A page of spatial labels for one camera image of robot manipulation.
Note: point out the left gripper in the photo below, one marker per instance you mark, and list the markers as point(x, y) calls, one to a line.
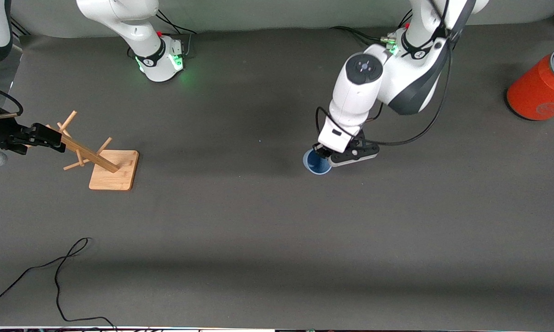
point(319, 150)

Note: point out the light blue cup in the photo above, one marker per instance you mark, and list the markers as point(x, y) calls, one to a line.
point(317, 166)

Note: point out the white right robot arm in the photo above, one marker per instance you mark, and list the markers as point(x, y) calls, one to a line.
point(120, 18)

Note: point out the wooden mug tree stand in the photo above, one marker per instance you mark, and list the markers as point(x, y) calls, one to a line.
point(113, 173)

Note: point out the orange cylindrical can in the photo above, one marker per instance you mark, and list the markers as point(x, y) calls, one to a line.
point(533, 92)

